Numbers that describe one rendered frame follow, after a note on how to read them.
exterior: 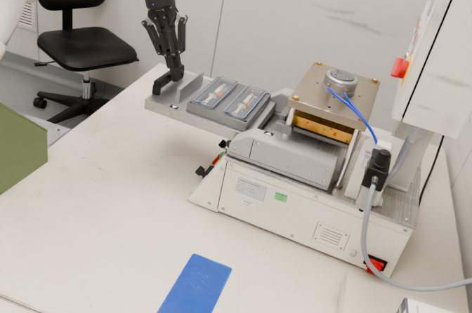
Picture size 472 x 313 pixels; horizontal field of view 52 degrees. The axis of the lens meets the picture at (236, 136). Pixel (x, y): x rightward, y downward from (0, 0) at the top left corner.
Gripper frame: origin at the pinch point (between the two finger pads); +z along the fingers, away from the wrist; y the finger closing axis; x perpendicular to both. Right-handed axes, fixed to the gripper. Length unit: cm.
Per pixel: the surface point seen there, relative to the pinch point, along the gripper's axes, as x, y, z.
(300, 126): 10.5, -36.2, 12.4
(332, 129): 10.6, -43.5, 13.0
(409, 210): 12, -60, 32
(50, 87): -123, 168, 47
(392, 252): 18, -56, 41
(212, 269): 35, -19, 37
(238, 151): 16.5, -22.0, 16.3
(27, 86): -115, 179, 43
